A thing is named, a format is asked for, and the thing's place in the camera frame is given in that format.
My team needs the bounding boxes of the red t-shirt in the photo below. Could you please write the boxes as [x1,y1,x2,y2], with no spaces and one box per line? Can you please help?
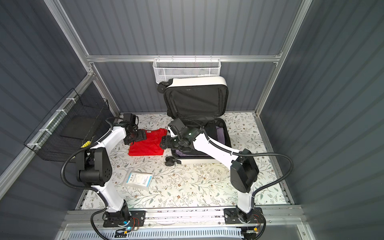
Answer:
[128,129,168,157]

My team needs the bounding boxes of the white box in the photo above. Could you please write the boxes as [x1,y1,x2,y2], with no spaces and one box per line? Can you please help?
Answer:
[125,171,153,190]

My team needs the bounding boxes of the white black suitcase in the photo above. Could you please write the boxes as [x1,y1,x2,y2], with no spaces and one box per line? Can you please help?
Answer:
[158,77,232,167]

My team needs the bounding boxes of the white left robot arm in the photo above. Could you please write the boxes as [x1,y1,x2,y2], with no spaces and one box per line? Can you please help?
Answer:
[60,114,147,230]

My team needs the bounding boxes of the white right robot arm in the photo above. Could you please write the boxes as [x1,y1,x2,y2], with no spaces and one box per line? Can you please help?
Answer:
[160,132,294,224]

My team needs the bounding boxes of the yellow black striped tape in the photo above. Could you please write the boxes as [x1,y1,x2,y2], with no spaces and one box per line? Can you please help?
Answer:
[81,141,91,148]

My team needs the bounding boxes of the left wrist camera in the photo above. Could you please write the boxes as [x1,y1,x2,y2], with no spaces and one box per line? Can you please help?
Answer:
[123,113,139,127]

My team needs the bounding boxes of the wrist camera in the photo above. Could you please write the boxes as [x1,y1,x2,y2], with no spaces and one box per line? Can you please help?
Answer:
[123,113,139,127]
[168,118,188,136]

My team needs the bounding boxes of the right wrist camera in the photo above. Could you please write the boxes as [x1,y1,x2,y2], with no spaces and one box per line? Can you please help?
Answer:
[168,118,188,136]

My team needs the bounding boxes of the black wire mesh basket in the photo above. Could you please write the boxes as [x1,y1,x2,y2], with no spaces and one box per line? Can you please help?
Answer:
[24,92,112,162]

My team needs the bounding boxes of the white wire mesh basket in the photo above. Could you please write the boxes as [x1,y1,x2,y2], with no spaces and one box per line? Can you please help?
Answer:
[153,58,222,84]

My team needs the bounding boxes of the white perforated cable duct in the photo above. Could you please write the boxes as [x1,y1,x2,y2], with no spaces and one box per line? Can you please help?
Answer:
[65,227,244,240]

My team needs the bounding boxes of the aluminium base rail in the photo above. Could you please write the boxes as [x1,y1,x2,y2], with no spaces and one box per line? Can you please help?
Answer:
[61,205,307,230]

